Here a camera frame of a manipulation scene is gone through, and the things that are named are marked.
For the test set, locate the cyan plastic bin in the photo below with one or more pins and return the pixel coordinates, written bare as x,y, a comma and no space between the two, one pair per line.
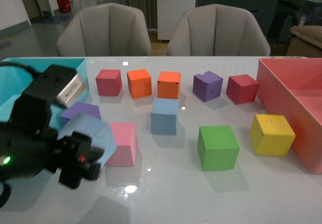
14,80

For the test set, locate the green foam block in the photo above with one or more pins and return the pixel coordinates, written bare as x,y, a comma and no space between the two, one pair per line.
218,148

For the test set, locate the yellow foam block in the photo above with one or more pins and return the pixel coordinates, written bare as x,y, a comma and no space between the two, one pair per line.
271,135

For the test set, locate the beige sofa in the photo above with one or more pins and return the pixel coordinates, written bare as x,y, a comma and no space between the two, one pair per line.
306,41

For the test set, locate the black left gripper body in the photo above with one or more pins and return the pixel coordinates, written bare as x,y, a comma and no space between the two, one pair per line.
28,143

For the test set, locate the purple notched foam block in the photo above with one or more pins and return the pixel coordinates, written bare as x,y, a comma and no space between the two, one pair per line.
207,86

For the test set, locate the grey armchair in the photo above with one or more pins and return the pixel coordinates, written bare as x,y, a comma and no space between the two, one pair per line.
105,30
218,30

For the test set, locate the orange foam block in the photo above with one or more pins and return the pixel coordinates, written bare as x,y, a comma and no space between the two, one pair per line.
168,85
139,83

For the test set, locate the pink plastic bin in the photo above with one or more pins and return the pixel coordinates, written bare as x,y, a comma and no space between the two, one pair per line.
292,87

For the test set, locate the orange foam block left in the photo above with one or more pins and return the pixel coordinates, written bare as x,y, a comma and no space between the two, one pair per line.
139,83

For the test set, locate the pink foam block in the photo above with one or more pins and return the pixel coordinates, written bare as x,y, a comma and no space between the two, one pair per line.
125,136

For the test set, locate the orange foam block right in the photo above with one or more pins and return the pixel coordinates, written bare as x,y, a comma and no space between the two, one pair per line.
168,85

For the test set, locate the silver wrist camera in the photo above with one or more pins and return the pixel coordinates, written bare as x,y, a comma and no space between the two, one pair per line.
71,92

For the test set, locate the dark red foam block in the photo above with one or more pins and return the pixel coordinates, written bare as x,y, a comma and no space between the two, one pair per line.
242,88

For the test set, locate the magenta foam block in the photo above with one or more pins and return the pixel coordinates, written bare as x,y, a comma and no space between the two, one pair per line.
109,82

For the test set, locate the light blue foam block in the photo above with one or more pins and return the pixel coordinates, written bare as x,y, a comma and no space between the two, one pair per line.
99,131

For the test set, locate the grey armchair right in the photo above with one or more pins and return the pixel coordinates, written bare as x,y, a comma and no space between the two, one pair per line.
218,30

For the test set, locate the grey armchair left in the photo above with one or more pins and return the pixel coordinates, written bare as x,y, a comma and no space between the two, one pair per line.
105,30

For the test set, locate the white drawer cabinet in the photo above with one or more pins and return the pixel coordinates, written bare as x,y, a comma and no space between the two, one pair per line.
168,15

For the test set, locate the red fire box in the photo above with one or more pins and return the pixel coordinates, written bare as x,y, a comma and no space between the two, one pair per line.
64,6

